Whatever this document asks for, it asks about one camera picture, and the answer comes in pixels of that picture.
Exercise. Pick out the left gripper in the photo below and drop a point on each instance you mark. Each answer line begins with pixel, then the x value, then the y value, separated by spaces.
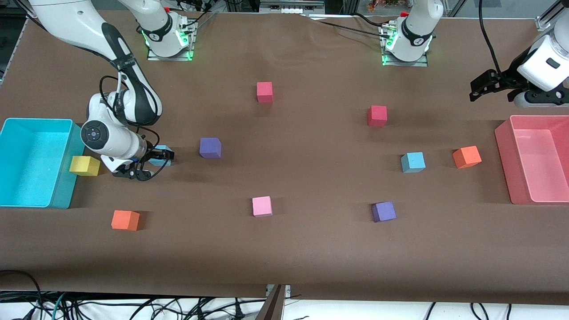
pixel 503 81

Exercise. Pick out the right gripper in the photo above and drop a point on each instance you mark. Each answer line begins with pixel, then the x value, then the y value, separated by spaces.
pixel 152 155

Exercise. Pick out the light blue foam block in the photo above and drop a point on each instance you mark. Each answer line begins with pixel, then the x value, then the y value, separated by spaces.
pixel 160 163
pixel 413 162

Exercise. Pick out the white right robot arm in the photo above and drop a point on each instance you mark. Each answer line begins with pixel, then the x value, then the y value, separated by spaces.
pixel 66 22

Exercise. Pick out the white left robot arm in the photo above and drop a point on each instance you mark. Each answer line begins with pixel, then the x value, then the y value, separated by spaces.
pixel 415 31

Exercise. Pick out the purple foam block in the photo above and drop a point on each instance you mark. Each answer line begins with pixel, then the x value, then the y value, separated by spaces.
pixel 383 211
pixel 210 147

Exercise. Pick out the orange foam block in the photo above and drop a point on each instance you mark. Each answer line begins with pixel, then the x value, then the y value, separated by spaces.
pixel 125 220
pixel 466 157

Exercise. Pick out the yellow foam block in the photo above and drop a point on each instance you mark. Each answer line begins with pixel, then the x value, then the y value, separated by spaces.
pixel 84 166

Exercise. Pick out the pink plastic bin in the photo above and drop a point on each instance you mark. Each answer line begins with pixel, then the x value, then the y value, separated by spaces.
pixel 538 164

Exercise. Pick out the red foam block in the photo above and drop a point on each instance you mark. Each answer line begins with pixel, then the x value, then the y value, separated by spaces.
pixel 265 92
pixel 377 115

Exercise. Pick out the pink foam block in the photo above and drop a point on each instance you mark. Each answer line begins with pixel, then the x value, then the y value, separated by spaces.
pixel 262 206

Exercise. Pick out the cyan plastic bin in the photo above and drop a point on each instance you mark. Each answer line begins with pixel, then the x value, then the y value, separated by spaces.
pixel 26 164

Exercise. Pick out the brown table cover sheet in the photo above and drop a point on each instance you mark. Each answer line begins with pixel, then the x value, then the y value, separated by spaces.
pixel 311 253

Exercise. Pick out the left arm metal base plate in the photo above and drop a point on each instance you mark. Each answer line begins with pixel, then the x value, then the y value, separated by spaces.
pixel 404 63

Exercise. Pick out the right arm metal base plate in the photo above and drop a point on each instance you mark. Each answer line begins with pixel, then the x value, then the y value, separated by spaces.
pixel 171 58

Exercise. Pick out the small metal bracket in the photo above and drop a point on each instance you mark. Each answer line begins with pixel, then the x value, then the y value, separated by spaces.
pixel 287 290

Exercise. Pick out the dark camera mount post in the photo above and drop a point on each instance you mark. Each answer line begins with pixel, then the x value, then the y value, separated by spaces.
pixel 273 307

